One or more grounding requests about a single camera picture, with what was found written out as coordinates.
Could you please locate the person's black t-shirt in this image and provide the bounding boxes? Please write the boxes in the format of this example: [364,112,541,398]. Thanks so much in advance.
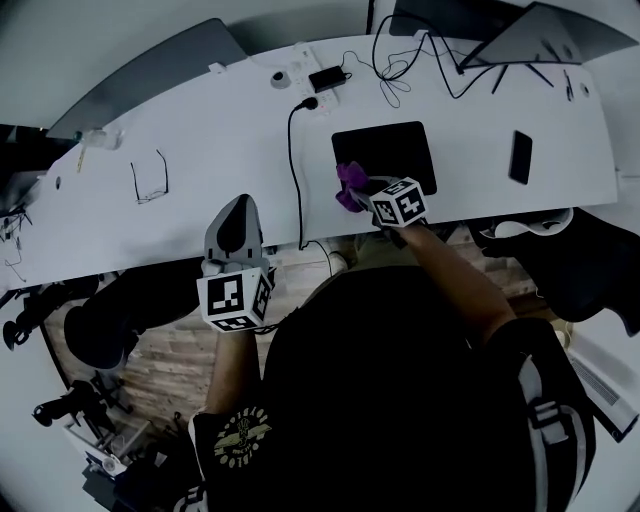
[189,264,599,512]

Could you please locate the black office chair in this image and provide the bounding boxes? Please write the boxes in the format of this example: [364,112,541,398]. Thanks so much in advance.
[63,271,202,372]
[468,206,640,338]

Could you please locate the black mouse pad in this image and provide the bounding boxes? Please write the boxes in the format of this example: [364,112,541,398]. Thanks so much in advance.
[330,119,440,197]

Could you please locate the person's right forearm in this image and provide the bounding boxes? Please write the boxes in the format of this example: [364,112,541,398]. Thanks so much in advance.
[399,219,519,352]

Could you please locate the black power cable with plug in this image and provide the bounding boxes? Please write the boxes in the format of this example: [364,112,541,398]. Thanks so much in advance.
[286,96,335,275]

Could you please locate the grey shoulder strap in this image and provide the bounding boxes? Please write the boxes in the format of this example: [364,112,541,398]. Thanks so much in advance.
[516,353,597,512]

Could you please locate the black smartphone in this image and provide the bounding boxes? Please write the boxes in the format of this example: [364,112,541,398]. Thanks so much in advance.
[507,129,535,187]

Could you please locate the black adapter cable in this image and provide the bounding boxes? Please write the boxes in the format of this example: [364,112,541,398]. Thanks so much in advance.
[341,13,414,110]

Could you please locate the black power adapter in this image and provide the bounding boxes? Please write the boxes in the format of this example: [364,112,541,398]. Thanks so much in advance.
[307,65,350,95]

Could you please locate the white vented appliance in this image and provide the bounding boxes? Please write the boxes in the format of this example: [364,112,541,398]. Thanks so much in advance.
[563,313,630,445]

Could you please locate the person's left forearm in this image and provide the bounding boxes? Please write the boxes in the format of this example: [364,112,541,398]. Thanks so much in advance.
[204,324,265,417]

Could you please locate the clear plastic water bottle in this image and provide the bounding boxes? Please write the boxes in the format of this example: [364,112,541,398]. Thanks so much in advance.
[73,128,125,151]

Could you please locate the grey desk divider panel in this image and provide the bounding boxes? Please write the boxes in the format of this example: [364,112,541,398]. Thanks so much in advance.
[44,17,247,142]

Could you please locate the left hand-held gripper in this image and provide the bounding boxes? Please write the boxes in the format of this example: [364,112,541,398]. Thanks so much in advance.
[195,194,276,335]

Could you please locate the black monitor cable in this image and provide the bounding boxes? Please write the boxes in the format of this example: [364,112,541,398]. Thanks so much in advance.
[416,31,502,100]

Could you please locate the black-framed eyeglasses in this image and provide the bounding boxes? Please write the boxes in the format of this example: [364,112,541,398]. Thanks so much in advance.
[129,147,171,206]

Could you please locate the purple cloth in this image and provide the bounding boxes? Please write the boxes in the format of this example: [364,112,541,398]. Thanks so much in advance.
[334,160,372,214]

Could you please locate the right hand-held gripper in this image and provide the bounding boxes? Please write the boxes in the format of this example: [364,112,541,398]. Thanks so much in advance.
[348,173,431,247]

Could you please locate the white power strip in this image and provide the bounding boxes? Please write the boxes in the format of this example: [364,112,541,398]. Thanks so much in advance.
[289,43,338,116]

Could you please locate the person's khaki trousers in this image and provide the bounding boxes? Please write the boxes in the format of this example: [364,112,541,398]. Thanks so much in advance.
[349,231,422,272]

